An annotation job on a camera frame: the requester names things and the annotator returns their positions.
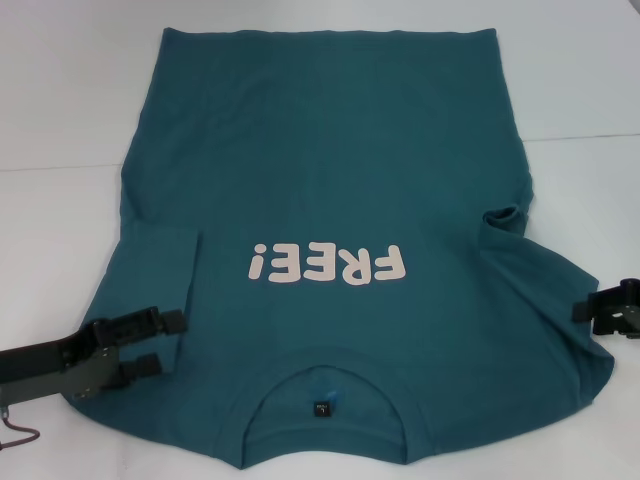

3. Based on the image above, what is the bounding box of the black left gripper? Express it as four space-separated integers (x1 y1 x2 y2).
0 308 190 402

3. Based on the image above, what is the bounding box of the teal shirt with FREE print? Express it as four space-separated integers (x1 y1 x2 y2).
64 27 619 453

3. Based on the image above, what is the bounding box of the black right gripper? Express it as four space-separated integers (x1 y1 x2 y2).
572 276 640 338

